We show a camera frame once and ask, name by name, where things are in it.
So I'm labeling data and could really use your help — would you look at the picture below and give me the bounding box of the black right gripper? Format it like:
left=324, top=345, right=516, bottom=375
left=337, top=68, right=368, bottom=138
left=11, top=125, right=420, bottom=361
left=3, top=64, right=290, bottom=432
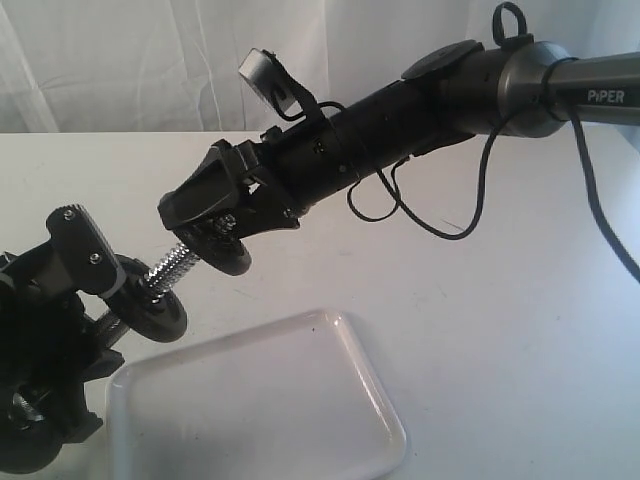
left=157, top=117, right=360, bottom=241

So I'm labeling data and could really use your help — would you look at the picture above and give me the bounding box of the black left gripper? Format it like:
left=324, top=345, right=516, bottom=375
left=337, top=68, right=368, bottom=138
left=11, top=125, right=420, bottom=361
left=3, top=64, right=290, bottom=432
left=1, top=249, right=125, bottom=444

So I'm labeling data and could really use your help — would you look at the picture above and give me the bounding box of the black weight plate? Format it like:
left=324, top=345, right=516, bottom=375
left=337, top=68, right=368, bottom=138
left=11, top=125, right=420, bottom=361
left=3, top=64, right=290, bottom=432
left=174, top=214, right=252, bottom=276
left=106, top=254, right=187, bottom=343
left=1, top=423, right=62, bottom=474

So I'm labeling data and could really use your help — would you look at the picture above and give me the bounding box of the chrome threaded dumbbell bar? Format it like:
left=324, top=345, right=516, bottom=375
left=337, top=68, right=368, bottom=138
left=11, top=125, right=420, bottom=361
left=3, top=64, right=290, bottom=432
left=1, top=231, right=204, bottom=428

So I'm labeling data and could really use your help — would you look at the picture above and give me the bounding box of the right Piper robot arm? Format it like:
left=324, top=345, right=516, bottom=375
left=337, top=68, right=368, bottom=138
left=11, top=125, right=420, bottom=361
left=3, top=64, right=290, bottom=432
left=158, top=40, right=639, bottom=239

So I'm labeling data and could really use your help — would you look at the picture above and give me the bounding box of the white rectangular tray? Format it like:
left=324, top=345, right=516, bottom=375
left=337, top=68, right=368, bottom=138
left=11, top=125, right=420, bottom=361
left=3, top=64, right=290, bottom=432
left=107, top=309, right=407, bottom=479

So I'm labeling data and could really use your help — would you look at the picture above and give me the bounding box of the white backdrop curtain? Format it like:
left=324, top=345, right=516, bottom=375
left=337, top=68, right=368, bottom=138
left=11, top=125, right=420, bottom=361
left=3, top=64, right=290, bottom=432
left=0, top=0, right=640, bottom=135

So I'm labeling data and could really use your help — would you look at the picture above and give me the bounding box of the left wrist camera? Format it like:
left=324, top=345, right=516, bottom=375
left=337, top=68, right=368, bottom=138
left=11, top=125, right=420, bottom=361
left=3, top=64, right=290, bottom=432
left=46, top=204, right=126, bottom=299

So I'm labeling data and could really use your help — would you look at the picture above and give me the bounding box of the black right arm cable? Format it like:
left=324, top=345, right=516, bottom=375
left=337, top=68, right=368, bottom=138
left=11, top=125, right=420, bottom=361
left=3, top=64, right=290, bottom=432
left=272, top=2, right=640, bottom=281

